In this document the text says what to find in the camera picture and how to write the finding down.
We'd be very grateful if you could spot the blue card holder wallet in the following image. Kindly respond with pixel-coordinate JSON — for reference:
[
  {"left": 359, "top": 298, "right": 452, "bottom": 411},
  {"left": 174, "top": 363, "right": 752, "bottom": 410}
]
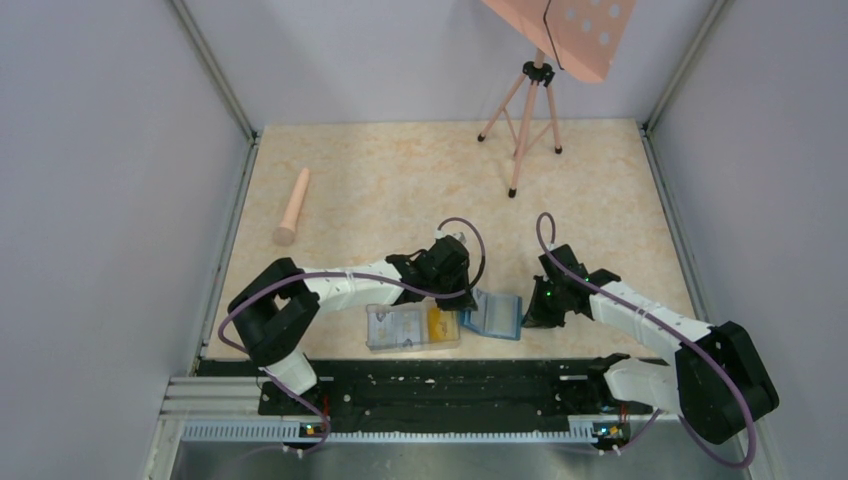
[{"left": 459, "top": 288, "right": 523, "bottom": 341}]

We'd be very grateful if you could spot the clear acrylic card stand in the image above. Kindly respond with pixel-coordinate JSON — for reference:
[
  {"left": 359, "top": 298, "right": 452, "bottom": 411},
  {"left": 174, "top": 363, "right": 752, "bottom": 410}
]
[{"left": 366, "top": 300, "right": 461, "bottom": 354}]

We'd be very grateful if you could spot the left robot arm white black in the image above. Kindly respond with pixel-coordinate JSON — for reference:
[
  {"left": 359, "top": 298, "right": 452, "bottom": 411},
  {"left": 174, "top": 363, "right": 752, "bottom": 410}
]
[{"left": 225, "top": 236, "right": 476, "bottom": 414}]

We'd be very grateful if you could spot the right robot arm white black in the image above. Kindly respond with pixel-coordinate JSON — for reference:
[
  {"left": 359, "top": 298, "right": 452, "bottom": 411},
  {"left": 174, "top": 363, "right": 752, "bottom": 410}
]
[{"left": 523, "top": 244, "right": 780, "bottom": 444}]

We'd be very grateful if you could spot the silver VIP card left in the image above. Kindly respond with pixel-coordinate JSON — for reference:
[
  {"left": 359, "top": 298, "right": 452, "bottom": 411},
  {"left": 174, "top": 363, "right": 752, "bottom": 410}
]
[{"left": 367, "top": 312, "right": 397, "bottom": 351}]

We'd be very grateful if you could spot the pink tripod stand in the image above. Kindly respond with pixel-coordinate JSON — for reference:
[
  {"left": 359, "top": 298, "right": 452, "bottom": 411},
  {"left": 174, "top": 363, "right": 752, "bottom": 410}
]
[{"left": 476, "top": 48, "right": 564, "bottom": 199}]

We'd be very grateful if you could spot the pink perforated board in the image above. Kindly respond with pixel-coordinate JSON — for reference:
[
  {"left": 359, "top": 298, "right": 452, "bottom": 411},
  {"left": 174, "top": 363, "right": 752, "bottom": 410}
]
[{"left": 483, "top": 0, "right": 636, "bottom": 84}]

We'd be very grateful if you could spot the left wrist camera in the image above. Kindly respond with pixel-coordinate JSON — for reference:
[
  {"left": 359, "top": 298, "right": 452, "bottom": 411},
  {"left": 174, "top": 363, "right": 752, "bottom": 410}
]
[{"left": 434, "top": 229, "right": 466, "bottom": 249}]

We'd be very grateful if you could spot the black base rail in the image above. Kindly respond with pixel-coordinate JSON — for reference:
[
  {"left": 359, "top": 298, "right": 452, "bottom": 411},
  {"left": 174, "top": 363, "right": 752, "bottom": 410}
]
[{"left": 197, "top": 355, "right": 656, "bottom": 435}]

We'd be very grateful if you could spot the aluminium slotted rail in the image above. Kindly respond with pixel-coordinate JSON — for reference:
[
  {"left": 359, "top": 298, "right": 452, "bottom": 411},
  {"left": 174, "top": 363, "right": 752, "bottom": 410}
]
[{"left": 181, "top": 419, "right": 625, "bottom": 444}]

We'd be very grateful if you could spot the pink cylindrical handle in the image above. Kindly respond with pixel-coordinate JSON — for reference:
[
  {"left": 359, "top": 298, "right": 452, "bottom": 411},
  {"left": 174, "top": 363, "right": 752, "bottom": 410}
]
[{"left": 272, "top": 168, "right": 311, "bottom": 246}]

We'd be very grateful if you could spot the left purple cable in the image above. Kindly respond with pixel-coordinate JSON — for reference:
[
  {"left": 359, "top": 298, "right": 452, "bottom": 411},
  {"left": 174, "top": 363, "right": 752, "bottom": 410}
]
[{"left": 217, "top": 217, "right": 487, "bottom": 439}]

